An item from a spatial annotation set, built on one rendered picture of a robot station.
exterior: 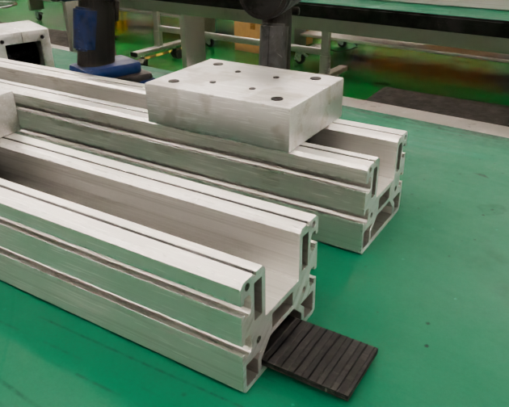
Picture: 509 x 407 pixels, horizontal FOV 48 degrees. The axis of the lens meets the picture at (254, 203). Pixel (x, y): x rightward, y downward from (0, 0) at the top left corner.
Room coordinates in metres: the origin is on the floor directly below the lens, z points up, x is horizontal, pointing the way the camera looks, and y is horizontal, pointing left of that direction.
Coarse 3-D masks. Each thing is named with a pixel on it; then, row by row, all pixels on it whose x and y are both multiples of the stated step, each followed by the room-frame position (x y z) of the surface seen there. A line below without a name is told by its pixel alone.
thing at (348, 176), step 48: (48, 96) 0.64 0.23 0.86; (96, 96) 0.69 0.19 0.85; (144, 96) 0.65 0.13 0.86; (96, 144) 0.60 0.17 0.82; (144, 144) 0.56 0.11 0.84; (192, 144) 0.54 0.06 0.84; (240, 144) 0.49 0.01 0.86; (336, 144) 0.52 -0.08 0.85; (384, 144) 0.50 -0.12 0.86; (240, 192) 0.50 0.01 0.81; (288, 192) 0.47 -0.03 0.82; (336, 192) 0.44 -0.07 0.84; (384, 192) 0.47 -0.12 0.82; (336, 240) 0.44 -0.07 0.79
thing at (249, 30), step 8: (240, 24) 4.65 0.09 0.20; (248, 24) 4.60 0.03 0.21; (256, 24) 4.55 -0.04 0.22; (240, 32) 4.65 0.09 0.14; (248, 32) 4.60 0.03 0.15; (256, 32) 4.55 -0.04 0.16; (312, 40) 4.88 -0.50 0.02; (240, 48) 4.66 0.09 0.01; (248, 48) 4.60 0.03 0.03; (256, 48) 4.55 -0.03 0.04
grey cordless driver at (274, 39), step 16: (240, 0) 0.68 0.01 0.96; (256, 0) 0.67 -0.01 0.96; (272, 0) 0.66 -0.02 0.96; (288, 0) 0.67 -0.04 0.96; (256, 16) 0.67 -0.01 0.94; (272, 16) 0.66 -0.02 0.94; (288, 16) 0.72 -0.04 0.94; (272, 32) 0.69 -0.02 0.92; (288, 32) 0.71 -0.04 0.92; (272, 48) 0.69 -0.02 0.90; (288, 48) 0.71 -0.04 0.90; (272, 64) 0.69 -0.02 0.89; (288, 64) 0.71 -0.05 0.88
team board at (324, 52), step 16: (160, 32) 4.28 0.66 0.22; (176, 32) 4.17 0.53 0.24; (208, 32) 4.00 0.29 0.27; (144, 48) 4.21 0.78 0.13; (160, 48) 4.27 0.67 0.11; (176, 48) 4.43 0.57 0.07; (304, 48) 3.54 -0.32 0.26; (320, 48) 3.47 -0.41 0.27; (144, 64) 4.10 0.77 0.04; (320, 64) 3.46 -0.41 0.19
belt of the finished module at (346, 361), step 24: (288, 336) 0.31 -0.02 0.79; (312, 336) 0.31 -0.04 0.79; (336, 336) 0.31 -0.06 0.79; (264, 360) 0.29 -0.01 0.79; (288, 360) 0.29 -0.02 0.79; (312, 360) 0.29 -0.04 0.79; (336, 360) 0.29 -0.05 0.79; (360, 360) 0.29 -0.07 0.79; (312, 384) 0.27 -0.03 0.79; (336, 384) 0.27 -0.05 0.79
